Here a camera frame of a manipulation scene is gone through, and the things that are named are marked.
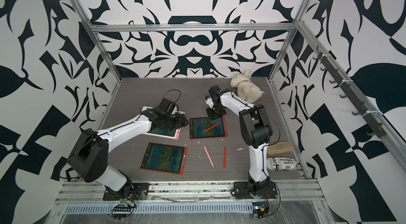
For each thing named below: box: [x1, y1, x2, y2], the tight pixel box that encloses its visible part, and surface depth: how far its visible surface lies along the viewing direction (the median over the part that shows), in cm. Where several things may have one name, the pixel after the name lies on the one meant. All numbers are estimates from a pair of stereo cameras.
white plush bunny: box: [229, 69, 265, 104], surface depth 104 cm
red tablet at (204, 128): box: [189, 116, 229, 140], surface depth 96 cm
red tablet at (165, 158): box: [140, 142, 188, 176], surface depth 86 cm
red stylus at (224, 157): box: [223, 146, 227, 170], surface depth 87 cm
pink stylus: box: [203, 145, 215, 168], surface depth 87 cm
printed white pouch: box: [266, 156, 298, 171], surface depth 81 cm
